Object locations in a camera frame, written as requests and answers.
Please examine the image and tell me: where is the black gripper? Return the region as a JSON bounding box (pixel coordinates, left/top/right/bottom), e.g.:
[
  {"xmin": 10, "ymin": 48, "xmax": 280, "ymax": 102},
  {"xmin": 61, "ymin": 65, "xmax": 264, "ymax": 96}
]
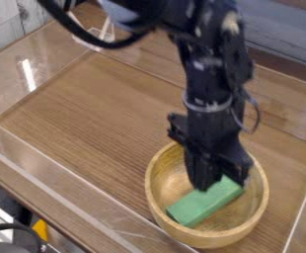
[{"xmin": 168, "ymin": 102, "xmax": 254, "ymax": 192}]

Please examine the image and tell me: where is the green rectangular block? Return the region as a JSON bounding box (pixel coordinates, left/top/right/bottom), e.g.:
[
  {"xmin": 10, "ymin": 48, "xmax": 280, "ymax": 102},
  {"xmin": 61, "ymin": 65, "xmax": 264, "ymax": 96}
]
[{"xmin": 166, "ymin": 176, "xmax": 245, "ymax": 228}]

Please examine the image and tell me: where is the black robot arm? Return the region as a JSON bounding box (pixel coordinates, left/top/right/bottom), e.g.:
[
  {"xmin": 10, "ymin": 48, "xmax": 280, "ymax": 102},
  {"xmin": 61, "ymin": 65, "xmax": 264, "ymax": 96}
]
[{"xmin": 99, "ymin": 0, "xmax": 254, "ymax": 191}]

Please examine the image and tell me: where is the brown wooden bowl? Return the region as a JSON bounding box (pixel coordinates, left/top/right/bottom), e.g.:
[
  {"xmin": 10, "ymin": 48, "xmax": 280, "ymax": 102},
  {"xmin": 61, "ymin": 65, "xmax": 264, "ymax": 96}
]
[{"xmin": 146, "ymin": 142, "xmax": 269, "ymax": 249}]

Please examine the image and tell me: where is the clear acrylic barrier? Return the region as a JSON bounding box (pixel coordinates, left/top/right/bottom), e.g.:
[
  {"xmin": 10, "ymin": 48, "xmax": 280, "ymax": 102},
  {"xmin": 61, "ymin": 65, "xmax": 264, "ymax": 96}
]
[{"xmin": 0, "ymin": 126, "xmax": 197, "ymax": 253}]

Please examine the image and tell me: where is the yellow tag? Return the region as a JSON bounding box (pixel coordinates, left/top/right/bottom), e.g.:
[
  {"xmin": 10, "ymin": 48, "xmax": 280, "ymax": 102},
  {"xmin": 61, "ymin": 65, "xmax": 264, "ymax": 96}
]
[{"xmin": 33, "ymin": 218, "xmax": 50, "ymax": 241}]

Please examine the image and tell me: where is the clear acrylic corner bracket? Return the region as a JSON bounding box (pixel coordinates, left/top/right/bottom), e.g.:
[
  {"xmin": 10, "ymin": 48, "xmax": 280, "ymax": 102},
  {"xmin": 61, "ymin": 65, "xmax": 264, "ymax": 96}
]
[{"xmin": 71, "ymin": 18, "xmax": 116, "ymax": 52}]

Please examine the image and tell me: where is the black cable bottom left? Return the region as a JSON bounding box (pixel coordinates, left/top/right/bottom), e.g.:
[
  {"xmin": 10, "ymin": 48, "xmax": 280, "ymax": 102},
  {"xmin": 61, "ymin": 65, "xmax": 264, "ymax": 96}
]
[{"xmin": 0, "ymin": 222, "xmax": 49, "ymax": 253}]

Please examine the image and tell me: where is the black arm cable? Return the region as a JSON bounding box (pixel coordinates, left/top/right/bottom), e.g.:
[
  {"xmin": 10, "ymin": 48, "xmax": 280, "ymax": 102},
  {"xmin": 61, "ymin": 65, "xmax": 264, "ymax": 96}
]
[{"xmin": 37, "ymin": 0, "xmax": 161, "ymax": 50}]

